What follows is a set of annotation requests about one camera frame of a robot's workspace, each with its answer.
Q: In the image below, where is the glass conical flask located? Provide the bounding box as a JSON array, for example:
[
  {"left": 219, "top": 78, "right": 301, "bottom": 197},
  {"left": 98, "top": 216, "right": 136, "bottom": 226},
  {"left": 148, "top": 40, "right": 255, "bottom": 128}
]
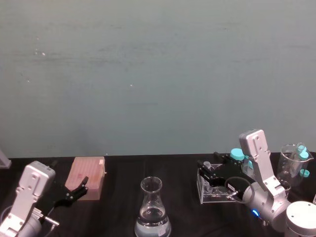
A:
[{"left": 134, "top": 176, "right": 172, "bottom": 237}]

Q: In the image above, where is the large glass beaker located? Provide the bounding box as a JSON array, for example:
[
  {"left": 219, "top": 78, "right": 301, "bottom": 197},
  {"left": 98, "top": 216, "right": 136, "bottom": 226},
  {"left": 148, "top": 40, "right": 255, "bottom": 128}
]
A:
[{"left": 276, "top": 143, "right": 314, "bottom": 188}]

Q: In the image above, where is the teal capped tube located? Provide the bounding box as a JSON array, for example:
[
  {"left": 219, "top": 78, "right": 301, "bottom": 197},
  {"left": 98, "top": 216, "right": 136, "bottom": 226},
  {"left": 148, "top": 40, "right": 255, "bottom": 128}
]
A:
[{"left": 292, "top": 144, "right": 309, "bottom": 169}]

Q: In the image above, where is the clear plastic rack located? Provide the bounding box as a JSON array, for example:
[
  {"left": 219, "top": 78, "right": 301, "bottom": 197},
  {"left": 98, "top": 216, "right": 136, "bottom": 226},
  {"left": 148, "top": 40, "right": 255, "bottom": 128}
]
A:
[{"left": 196, "top": 161, "right": 238, "bottom": 204}]

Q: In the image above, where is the black table cloth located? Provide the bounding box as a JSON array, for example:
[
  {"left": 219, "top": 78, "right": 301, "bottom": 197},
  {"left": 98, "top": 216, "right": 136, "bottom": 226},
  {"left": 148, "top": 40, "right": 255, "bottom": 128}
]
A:
[{"left": 0, "top": 153, "right": 316, "bottom": 237}]

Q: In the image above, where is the large teal capped bottle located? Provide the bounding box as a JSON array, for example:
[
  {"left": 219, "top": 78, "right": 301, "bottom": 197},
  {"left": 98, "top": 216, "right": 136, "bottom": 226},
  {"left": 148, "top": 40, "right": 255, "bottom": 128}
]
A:
[{"left": 230, "top": 147, "right": 245, "bottom": 171}]

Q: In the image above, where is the small glass beaker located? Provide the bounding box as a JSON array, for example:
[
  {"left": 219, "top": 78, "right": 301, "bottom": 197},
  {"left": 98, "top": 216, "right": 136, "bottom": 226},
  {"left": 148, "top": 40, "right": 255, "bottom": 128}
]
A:
[{"left": 277, "top": 180, "right": 292, "bottom": 198}]

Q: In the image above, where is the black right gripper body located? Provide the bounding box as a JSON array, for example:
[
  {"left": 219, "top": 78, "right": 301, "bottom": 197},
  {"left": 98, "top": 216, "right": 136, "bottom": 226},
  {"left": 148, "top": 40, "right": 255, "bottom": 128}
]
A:
[{"left": 209, "top": 157, "right": 255, "bottom": 196}]

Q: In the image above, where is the small teal capped bottle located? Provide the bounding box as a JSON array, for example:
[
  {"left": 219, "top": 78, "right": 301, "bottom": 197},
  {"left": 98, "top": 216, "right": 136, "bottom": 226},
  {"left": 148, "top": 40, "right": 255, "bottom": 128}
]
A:
[{"left": 242, "top": 155, "right": 254, "bottom": 178}]

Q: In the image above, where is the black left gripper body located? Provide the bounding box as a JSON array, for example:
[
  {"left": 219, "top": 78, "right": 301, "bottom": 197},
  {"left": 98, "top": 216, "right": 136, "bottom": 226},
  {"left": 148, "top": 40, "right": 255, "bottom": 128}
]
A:
[{"left": 36, "top": 181, "right": 75, "bottom": 216}]

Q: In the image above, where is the pink plastic box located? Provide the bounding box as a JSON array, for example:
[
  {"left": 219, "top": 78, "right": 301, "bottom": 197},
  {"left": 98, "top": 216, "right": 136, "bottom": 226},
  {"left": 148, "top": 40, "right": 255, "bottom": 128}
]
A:
[{"left": 65, "top": 156, "right": 108, "bottom": 200}]

